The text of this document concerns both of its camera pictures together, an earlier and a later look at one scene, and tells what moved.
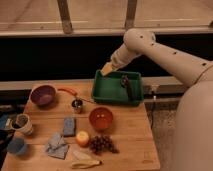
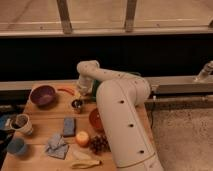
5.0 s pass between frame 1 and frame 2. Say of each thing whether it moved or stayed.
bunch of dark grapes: stayed
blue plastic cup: stayed
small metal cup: stayed
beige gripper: moved
